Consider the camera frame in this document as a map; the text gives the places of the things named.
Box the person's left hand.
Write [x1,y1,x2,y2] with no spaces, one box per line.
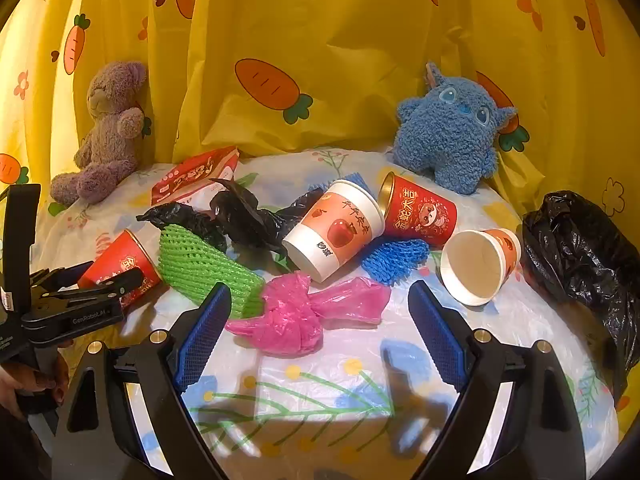
[0,352,70,422]

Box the floral bed sheet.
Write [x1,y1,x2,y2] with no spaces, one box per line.
[32,150,618,479]

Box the blue foam fruit net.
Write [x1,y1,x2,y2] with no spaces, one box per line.
[360,237,431,286]

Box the pink plastic bag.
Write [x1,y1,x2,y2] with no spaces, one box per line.
[226,271,392,358]

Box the purple teddy bear plush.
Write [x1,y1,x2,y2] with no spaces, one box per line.
[50,62,148,207]

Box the black trash bag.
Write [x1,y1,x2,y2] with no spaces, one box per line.
[522,191,639,400]

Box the green foam fruit net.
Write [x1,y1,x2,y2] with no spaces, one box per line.
[157,224,266,318]

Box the small black plastic piece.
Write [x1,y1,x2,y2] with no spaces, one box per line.
[136,202,228,252]

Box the yellow carrot print curtain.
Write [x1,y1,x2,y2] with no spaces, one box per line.
[1,0,639,240]

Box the red snack bag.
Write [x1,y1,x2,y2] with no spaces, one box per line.
[151,146,240,209]

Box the red gold-lined paper cup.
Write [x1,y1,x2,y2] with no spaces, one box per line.
[378,171,458,248]

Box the white orange paper cup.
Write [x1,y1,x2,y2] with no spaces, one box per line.
[440,229,522,307]

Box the black plastic bag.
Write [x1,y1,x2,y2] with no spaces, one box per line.
[209,179,324,256]

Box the blue monster plush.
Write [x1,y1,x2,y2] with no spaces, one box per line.
[392,62,516,195]

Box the white apple paper cup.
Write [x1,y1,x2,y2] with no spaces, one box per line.
[282,180,385,283]

